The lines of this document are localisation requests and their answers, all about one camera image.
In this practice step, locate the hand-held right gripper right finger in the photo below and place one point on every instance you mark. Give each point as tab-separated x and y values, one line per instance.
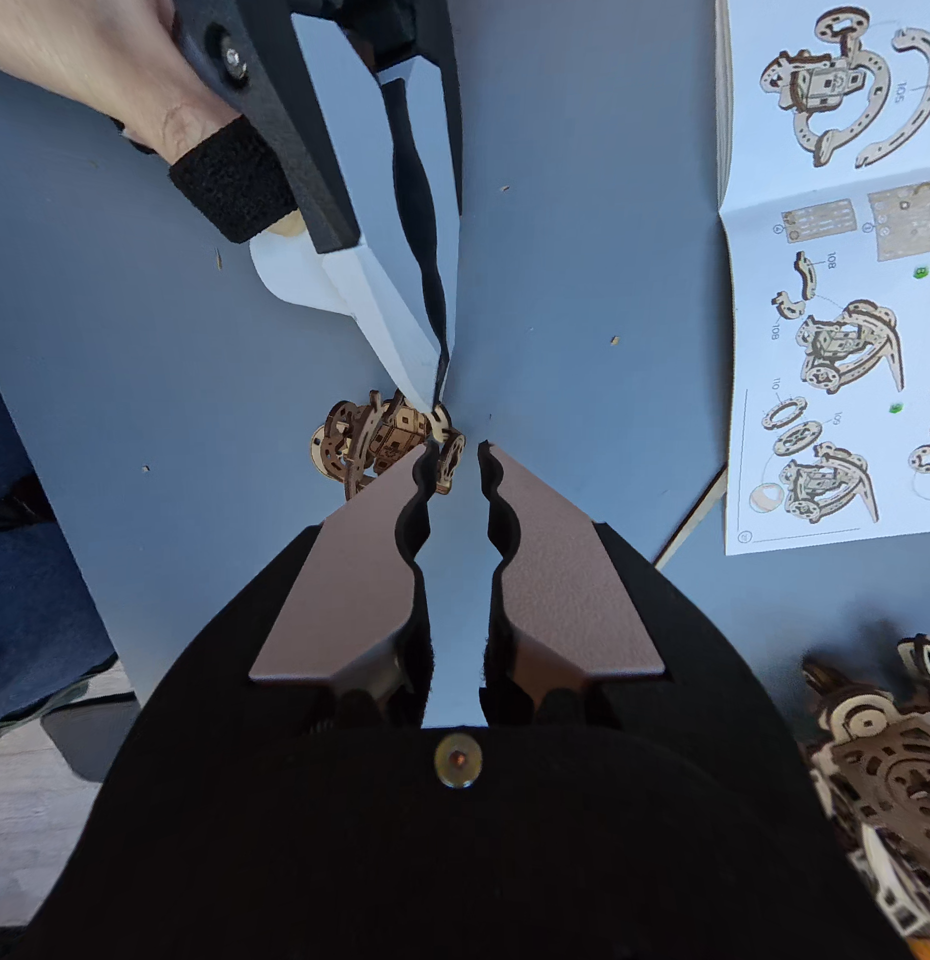
577	600

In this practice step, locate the person's left hand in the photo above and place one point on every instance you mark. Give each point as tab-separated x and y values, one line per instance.
97	60

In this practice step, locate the person's blue trousers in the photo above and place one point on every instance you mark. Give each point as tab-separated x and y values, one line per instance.
37	585

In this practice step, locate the large wooden mechanical model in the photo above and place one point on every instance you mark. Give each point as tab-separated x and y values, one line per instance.
885	772

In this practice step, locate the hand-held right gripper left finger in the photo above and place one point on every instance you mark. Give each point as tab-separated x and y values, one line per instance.
345	600

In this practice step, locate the small wooden model assembly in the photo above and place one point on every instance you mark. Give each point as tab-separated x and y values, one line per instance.
375	442

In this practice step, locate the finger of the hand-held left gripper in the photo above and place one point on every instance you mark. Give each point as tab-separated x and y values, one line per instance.
442	210
390	322

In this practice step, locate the white instruction booklet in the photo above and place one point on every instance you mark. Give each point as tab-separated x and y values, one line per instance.
832	337

